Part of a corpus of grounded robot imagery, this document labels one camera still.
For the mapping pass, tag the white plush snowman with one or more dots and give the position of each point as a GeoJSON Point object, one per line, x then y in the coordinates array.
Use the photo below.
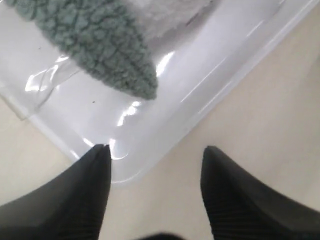
{"type": "Point", "coordinates": [203, 27]}

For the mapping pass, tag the green fleece scarf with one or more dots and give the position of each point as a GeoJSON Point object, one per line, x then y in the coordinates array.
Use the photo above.
{"type": "Point", "coordinates": [101, 36]}

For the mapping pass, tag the white plastic tray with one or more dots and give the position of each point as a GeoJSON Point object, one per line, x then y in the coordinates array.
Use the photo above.
{"type": "Point", "coordinates": [42, 85]}

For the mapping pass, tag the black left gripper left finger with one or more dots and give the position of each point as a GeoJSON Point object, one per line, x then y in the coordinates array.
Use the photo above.
{"type": "Point", "coordinates": [69, 207]}

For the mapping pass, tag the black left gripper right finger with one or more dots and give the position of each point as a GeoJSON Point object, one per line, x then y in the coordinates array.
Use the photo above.
{"type": "Point", "coordinates": [241, 207]}

